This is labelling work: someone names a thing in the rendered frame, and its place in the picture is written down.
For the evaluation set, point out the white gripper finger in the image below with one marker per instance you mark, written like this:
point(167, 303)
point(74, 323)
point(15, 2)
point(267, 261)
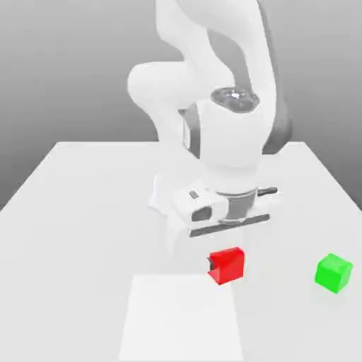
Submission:
point(211, 263)

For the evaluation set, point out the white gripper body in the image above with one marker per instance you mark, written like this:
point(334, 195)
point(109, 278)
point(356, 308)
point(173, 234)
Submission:
point(229, 226)

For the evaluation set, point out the small red cube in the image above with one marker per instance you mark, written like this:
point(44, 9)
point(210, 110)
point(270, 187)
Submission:
point(229, 265)

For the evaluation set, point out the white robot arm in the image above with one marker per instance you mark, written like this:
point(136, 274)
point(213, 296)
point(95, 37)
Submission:
point(229, 141)

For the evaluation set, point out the small green cube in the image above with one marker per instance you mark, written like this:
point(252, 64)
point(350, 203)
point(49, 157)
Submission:
point(333, 273)

